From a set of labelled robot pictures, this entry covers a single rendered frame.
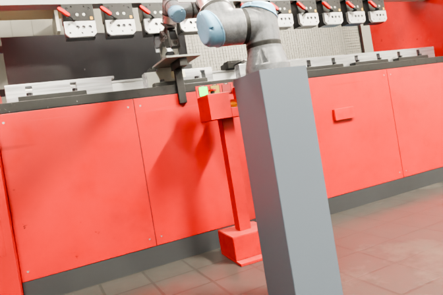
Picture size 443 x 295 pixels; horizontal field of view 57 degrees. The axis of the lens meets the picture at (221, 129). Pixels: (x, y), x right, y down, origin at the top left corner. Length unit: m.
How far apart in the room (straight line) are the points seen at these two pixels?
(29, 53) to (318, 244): 2.00
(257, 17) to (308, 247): 0.75
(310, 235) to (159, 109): 1.05
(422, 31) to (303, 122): 2.42
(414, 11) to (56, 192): 2.94
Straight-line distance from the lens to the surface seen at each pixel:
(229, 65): 2.62
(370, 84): 2.81
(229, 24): 1.31
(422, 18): 3.65
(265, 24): 1.36
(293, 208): 1.31
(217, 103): 1.87
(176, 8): 1.92
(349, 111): 2.64
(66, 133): 1.98
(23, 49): 2.70
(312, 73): 2.53
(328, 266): 1.42
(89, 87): 2.14
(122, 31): 2.21
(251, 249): 1.95
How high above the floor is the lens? 0.62
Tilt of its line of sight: level
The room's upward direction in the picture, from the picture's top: 9 degrees counter-clockwise
